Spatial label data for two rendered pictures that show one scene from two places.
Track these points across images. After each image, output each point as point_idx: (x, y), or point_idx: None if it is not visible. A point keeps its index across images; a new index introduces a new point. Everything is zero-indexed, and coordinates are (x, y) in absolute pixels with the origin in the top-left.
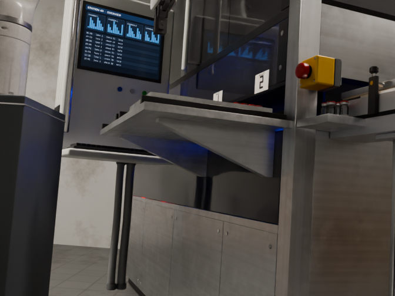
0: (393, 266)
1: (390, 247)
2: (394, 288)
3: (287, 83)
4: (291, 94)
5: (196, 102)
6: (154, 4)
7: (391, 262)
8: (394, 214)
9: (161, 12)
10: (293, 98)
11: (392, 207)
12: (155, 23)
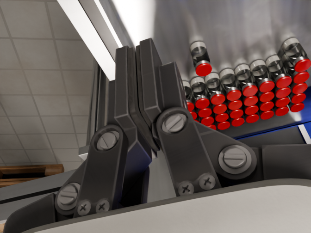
0: (94, 89)
1: (96, 98)
2: (93, 80)
3: (170, 186)
4: (154, 170)
5: (96, 32)
6: (141, 211)
7: (96, 91)
8: (92, 118)
9: (84, 165)
10: (150, 164)
11: (93, 121)
12: (115, 83)
